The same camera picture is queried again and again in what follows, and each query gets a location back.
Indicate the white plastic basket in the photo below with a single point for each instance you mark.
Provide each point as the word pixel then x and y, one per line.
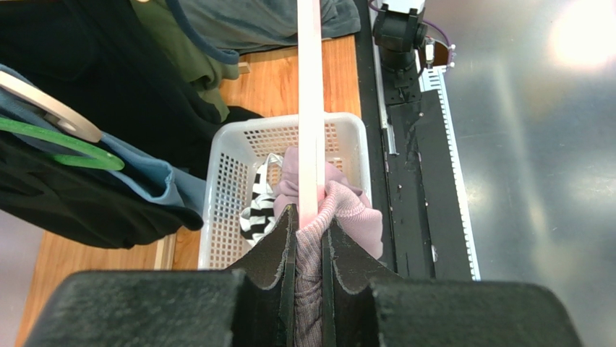
pixel 238 150

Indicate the black white striped tank top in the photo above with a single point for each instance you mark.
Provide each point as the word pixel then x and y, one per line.
pixel 257 220

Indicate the black garment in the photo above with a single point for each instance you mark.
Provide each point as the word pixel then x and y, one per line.
pixel 97 58

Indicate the olive green tank top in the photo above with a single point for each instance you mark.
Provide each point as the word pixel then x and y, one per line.
pixel 202 72

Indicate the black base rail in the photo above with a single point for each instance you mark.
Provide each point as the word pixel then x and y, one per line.
pixel 415 169

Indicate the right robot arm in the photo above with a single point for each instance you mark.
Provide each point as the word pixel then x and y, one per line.
pixel 399 31

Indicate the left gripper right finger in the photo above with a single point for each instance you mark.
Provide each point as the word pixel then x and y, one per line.
pixel 366 304

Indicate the blue tank top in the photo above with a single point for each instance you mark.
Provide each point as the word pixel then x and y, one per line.
pixel 153 179

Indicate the beige wooden hanger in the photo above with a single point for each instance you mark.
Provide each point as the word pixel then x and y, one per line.
pixel 59 114

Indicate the wooden clothes rack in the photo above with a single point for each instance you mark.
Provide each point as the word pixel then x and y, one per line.
pixel 164 254

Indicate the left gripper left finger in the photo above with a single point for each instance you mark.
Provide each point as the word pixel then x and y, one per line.
pixel 250 303

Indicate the pink plastic hanger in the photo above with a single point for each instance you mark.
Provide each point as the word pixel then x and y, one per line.
pixel 311 111

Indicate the green plastic hanger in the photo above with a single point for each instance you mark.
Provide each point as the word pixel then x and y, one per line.
pixel 66 150

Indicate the mauve tank top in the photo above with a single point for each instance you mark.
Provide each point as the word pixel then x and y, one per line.
pixel 352 209

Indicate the grey fleece blanket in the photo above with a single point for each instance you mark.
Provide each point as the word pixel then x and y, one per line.
pixel 244 26

